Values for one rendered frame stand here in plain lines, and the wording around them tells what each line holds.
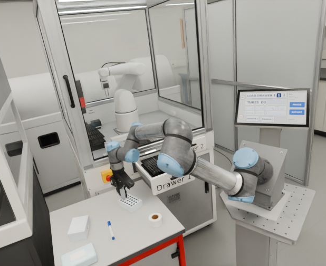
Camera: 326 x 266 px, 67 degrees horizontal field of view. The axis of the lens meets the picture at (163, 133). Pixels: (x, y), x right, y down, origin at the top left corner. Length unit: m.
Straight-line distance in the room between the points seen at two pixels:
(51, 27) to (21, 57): 3.17
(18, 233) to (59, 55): 0.94
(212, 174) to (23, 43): 4.02
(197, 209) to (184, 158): 1.30
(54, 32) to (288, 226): 1.52
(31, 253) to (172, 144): 1.07
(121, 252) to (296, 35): 2.37
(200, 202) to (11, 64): 3.61
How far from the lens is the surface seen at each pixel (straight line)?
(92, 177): 1.69
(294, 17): 2.82
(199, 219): 2.33
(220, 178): 1.13
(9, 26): 4.67
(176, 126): 1.01
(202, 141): 1.94
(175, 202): 2.08
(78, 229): 1.43
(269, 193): 1.42
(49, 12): 1.51
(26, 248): 1.68
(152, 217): 1.39
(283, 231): 1.38
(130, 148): 1.32
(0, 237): 1.53
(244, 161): 1.25
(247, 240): 1.65
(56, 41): 1.50
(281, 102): 2.10
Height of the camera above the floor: 1.67
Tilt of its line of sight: 21 degrees down
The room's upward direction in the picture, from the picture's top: 7 degrees counter-clockwise
